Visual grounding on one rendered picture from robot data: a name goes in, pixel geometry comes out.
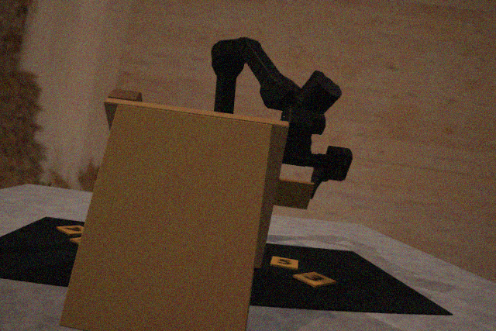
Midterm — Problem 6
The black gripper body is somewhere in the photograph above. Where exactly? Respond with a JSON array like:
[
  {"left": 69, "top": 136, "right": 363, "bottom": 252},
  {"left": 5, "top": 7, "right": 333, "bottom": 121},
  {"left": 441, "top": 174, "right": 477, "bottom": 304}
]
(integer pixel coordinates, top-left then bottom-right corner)
[{"left": 282, "top": 137, "right": 353, "bottom": 181}]

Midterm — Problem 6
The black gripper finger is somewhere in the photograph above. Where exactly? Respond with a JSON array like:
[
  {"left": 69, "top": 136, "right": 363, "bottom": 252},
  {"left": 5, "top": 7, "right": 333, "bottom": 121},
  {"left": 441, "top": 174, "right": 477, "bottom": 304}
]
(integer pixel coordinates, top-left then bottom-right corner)
[{"left": 311, "top": 153, "right": 335, "bottom": 199}]

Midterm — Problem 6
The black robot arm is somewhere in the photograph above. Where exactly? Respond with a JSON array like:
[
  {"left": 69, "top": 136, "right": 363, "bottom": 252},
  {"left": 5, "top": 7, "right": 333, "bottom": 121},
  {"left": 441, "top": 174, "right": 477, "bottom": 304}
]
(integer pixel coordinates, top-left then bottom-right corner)
[{"left": 211, "top": 36, "right": 342, "bottom": 140}]

